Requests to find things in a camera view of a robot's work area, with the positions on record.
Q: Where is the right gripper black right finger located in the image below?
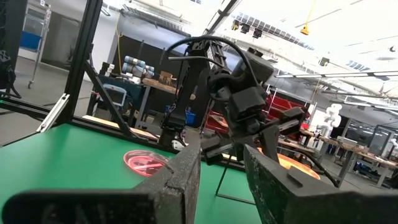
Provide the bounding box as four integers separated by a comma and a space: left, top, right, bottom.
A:
244, 144, 398, 224

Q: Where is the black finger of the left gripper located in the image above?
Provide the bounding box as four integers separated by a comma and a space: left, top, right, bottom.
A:
261, 123, 281, 163
231, 142, 247, 163

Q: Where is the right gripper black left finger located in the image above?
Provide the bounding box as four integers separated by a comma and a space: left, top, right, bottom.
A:
1, 141, 202, 224

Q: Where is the orange translucent plastic plate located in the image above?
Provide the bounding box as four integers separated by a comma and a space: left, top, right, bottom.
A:
257, 147, 321, 181

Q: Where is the pink translucent plastic plate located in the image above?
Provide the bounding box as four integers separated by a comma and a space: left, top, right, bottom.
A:
123, 149, 171, 177

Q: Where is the wooden shelf with black legs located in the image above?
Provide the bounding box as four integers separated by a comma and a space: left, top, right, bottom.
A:
215, 154, 256, 205

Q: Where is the red bin rack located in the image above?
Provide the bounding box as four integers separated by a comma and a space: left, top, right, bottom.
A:
205, 93, 312, 138

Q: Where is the white robot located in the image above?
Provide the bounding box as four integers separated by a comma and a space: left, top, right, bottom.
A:
323, 103, 343, 128

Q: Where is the blue plastic bin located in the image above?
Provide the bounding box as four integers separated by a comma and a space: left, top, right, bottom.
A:
164, 105, 197, 125

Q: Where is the wooden workbench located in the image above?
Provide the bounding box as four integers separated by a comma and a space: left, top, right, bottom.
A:
310, 127, 398, 187
141, 70, 181, 96

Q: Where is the white teach pendant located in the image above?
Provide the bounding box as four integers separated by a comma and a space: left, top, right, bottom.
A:
102, 83, 127, 107

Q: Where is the black partition panel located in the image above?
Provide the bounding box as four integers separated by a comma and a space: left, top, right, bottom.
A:
119, 34, 190, 78

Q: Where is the blue storage box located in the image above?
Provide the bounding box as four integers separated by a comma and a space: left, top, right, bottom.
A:
20, 30, 43, 50

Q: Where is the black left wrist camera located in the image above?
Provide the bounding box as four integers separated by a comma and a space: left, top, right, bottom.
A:
229, 86, 267, 124

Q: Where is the yellow hanging power cord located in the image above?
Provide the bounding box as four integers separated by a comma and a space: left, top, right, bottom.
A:
300, 0, 317, 35

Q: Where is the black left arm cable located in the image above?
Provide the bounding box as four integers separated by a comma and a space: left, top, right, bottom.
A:
166, 35, 261, 90

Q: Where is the black aluminium table frame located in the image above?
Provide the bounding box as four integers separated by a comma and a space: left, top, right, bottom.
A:
0, 0, 243, 150

